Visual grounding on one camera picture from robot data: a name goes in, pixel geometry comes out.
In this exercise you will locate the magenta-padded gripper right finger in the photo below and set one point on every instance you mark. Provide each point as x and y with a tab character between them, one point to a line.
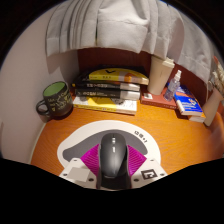
136	160

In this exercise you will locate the reddish brown book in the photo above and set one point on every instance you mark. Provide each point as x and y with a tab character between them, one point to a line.
155	100

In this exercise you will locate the yellow cover book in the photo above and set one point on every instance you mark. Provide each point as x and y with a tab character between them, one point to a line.
116	76

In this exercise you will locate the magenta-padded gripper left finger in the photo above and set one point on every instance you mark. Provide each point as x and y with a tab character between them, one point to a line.
88	161

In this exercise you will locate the clear spray bottle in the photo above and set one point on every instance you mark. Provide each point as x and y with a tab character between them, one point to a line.
172	88

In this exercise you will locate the white and grey mouse pad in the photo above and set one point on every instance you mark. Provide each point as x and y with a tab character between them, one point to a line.
86	131

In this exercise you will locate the white curtain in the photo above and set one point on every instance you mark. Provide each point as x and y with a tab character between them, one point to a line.
126	23

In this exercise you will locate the thin black book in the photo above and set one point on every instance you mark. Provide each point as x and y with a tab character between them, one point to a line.
106	86

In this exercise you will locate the dark green mug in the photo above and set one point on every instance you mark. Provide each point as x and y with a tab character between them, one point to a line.
58	100

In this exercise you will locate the thick black book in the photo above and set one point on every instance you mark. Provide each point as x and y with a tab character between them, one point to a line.
106	94

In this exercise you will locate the beige lidded cup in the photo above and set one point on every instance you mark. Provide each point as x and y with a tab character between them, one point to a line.
159	76

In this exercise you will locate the blue cover book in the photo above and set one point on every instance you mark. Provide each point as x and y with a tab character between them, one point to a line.
190	101

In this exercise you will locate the black computer mouse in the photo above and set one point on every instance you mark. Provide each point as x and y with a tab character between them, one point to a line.
114	155

